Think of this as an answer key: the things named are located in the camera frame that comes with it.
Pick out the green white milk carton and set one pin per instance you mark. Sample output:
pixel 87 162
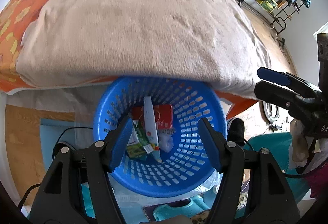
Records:
pixel 138 147

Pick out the blue plastic trash basket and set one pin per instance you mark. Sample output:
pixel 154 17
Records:
pixel 186 166

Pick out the window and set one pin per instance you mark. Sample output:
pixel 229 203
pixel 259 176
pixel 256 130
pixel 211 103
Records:
pixel 323 29

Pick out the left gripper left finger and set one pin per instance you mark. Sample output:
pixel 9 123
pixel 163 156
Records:
pixel 76 187

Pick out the gloved right hand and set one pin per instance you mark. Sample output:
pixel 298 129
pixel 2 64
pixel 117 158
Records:
pixel 300 155

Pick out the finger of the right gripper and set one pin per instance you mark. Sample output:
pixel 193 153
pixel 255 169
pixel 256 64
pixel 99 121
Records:
pixel 287 100
pixel 286 79

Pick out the white ring object on floor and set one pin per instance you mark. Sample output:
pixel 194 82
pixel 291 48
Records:
pixel 269 112

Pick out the long white toothpaste box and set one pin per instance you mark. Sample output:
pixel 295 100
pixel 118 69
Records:
pixel 151 128

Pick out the orange floral bedsheet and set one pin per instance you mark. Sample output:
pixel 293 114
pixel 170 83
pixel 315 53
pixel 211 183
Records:
pixel 15 21

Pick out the red cardboard box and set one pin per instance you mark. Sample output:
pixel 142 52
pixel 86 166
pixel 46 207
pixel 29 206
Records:
pixel 163 116

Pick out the yellow crate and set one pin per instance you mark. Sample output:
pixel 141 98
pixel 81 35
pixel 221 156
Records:
pixel 268 5

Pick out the beige blanket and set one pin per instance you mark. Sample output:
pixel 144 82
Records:
pixel 143 29

